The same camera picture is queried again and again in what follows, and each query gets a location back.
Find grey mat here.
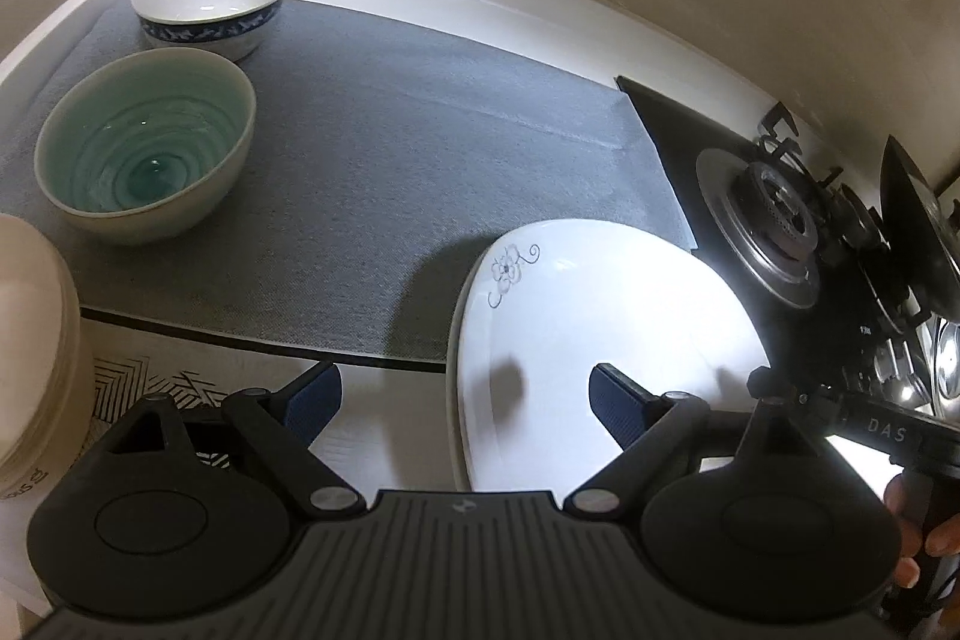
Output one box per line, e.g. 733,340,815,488
0,0,702,375

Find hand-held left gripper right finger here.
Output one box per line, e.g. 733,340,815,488
589,362,827,519

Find green glazed bowl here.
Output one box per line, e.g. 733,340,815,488
34,47,257,247

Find steel burner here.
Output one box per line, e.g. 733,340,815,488
697,149,826,311

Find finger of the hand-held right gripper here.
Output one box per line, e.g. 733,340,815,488
748,366,815,412

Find shiny steel pot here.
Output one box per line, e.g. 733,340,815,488
870,310,960,420

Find black gas stove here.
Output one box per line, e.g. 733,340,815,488
615,76,960,461

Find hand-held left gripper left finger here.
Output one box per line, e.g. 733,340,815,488
105,361,368,519

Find white plate with outline flower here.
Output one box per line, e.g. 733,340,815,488
446,220,773,495

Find white mat with geometric print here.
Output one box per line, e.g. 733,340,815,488
0,308,470,618

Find person's right hand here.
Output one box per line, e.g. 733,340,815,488
883,475,960,590

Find black pan support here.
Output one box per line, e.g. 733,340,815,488
757,104,852,195

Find cream ribbed bowl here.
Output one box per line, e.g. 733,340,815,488
0,212,97,507

